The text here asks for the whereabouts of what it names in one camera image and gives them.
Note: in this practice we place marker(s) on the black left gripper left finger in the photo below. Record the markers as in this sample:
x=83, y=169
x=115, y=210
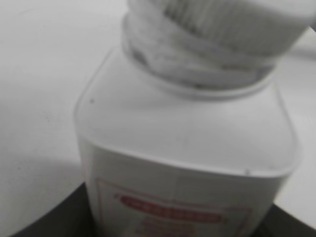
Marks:
x=71, y=218

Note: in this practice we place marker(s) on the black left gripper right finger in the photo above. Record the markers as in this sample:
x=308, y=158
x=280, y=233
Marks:
x=279, y=223

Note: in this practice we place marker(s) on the white yili changqing yogurt bottle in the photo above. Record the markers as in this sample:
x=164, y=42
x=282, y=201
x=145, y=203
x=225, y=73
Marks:
x=163, y=158

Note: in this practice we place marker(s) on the white ribbed bottle cap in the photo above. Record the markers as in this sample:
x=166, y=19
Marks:
x=265, y=28

